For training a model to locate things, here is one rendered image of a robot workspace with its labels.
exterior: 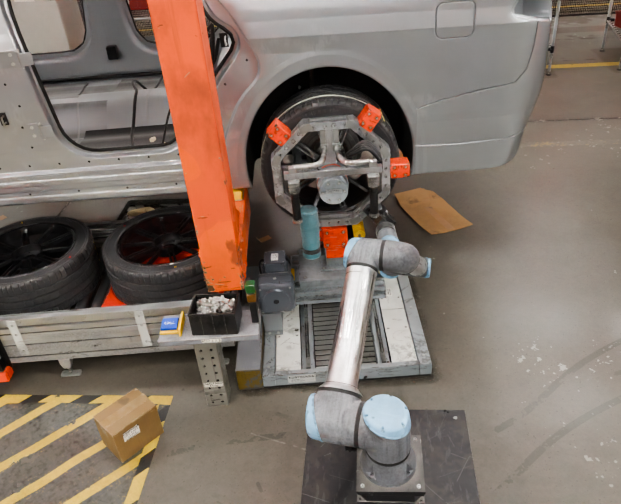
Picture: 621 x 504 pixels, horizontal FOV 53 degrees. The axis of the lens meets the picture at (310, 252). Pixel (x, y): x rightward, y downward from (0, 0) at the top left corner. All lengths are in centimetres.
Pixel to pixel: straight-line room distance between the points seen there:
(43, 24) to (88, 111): 341
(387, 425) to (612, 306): 190
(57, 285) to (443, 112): 202
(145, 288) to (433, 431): 149
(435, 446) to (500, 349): 96
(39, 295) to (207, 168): 122
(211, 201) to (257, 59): 70
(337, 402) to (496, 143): 159
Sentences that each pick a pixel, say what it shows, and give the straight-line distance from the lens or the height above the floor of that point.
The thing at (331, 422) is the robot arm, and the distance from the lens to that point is 207.
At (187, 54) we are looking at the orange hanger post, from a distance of 229.
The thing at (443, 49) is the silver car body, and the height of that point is 135.
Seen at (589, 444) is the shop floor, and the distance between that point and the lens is 292.
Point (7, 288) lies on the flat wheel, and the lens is 326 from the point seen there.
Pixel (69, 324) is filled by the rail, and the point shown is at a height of 34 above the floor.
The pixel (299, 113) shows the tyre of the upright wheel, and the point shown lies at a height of 113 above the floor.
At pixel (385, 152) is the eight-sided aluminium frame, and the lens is 284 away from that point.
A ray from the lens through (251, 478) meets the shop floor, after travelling 272.
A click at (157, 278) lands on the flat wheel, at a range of 301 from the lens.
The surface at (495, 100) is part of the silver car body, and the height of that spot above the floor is 109.
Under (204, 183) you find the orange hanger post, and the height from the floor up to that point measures 106.
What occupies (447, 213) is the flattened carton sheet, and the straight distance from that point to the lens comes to 422.
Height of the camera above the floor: 219
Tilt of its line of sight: 34 degrees down
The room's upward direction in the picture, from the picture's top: 5 degrees counter-clockwise
